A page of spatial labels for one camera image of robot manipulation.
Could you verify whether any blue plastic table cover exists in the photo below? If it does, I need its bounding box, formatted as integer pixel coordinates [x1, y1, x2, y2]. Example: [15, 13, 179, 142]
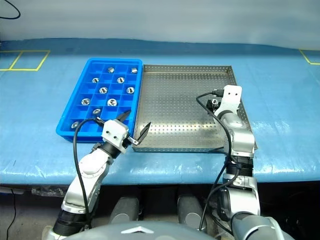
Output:
[0, 37, 320, 187]

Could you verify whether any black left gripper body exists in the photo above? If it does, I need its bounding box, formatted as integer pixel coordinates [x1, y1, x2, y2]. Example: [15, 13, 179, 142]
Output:
[122, 134, 139, 149]

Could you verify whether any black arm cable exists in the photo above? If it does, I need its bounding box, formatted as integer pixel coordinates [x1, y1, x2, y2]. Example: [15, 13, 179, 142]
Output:
[195, 89, 233, 232]
[72, 116, 106, 230]

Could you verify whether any black crumpled plastic strip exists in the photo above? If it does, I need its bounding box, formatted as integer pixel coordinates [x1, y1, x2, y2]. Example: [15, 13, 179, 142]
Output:
[31, 186, 67, 197]

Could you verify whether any grey robot torso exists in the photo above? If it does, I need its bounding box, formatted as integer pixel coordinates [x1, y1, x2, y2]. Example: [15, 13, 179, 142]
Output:
[62, 219, 236, 240]

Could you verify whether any grey rounded robot knee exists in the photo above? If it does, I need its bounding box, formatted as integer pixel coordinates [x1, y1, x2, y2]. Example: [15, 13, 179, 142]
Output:
[176, 193, 208, 232]
[109, 196, 140, 225]

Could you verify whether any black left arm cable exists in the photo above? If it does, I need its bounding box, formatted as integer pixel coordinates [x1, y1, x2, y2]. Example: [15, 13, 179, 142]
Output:
[72, 116, 106, 230]

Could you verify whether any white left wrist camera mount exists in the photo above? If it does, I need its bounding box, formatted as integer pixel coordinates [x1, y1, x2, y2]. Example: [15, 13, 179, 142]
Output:
[101, 119, 130, 154]

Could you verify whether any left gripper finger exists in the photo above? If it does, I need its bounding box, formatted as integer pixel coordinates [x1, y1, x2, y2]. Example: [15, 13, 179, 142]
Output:
[136, 121, 153, 145]
[116, 109, 132, 123]

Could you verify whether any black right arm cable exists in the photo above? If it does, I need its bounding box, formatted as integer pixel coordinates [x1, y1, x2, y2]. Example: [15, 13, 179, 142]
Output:
[195, 89, 233, 232]

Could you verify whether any perforated metal tray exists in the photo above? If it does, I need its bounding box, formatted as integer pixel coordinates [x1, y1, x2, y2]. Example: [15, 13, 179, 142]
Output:
[131, 64, 259, 154]

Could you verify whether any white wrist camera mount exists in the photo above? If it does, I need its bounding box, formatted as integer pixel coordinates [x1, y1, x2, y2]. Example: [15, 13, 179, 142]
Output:
[216, 84, 243, 115]
[101, 119, 130, 154]

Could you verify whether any thin black wall cable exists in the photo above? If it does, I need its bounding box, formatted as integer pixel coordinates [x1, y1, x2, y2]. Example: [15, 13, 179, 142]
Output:
[0, 0, 21, 20]

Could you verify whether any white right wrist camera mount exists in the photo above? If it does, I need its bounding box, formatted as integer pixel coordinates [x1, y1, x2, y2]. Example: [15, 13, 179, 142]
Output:
[216, 84, 243, 115]

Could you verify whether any blue compartment tray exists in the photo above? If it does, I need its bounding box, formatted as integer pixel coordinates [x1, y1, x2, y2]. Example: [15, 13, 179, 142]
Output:
[55, 58, 144, 144]

